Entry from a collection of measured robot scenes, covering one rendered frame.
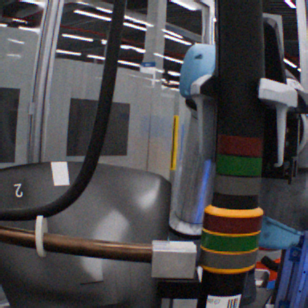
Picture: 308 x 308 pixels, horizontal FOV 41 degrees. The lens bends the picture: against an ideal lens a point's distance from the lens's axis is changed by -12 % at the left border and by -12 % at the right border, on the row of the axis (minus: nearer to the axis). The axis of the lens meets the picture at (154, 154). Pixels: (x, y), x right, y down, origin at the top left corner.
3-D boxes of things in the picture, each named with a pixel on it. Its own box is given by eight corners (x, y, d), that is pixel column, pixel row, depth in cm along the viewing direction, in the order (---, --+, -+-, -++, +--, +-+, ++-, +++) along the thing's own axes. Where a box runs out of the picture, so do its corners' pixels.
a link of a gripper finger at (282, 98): (297, 172, 26) (292, 164, 35) (301, 79, 26) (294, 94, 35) (253, 168, 27) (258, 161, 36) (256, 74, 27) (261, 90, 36)
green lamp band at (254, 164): (218, 174, 29) (220, 155, 29) (212, 170, 32) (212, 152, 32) (265, 176, 29) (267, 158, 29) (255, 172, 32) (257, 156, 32)
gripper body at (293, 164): (293, 185, 35) (303, 176, 46) (297, 83, 34) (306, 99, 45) (210, 178, 38) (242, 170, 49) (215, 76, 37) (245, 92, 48)
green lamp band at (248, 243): (203, 253, 28) (205, 235, 28) (196, 238, 33) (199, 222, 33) (264, 251, 28) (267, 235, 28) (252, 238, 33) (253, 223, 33)
